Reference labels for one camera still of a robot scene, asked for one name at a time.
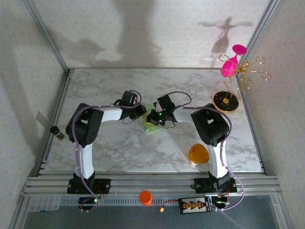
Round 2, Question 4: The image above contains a light green paper sheet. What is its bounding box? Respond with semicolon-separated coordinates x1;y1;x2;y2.
139;102;163;135

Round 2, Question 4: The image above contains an orange translucent dome bowl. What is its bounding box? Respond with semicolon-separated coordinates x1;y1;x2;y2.
188;143;211;165

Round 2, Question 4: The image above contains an orange plastic cup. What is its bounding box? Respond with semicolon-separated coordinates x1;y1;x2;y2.
139;190;153;206

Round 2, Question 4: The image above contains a pink plastic wine glass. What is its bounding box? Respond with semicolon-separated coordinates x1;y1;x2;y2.
220;44;248;78

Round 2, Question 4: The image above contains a black power distribution board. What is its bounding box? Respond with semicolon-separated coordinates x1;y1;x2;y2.
178;197;213;214

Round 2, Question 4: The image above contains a small circuit board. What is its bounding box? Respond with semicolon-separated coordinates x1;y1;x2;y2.
213;195;231;207
78;197;105;206

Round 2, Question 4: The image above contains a clear plastic organiser box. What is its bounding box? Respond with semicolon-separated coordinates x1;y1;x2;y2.
28;194;61;213

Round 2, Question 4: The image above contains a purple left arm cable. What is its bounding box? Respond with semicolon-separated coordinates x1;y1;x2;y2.
71;90;143;213

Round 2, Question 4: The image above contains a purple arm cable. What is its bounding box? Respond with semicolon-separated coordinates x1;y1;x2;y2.
71;90;143;213
168;91;246;212

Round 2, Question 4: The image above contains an aluminium extrusion frame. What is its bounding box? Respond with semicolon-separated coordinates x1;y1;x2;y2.
8;0;294;229

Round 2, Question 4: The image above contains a gold wire glass rack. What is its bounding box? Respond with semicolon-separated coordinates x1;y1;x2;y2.
213;54;273;113

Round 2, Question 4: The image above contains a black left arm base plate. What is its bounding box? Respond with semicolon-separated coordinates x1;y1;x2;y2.
66;177;112;194

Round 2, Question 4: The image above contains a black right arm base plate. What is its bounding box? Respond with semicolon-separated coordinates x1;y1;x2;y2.
194;177;238;194

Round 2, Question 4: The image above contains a perforated grey cable duct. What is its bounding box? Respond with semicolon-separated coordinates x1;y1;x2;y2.
59;197;182;206

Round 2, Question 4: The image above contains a red wire with yellow plug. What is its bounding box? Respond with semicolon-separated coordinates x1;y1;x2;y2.
159;199;182;213

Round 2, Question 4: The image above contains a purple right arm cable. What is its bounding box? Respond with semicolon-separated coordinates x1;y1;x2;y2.
168;91;246;212

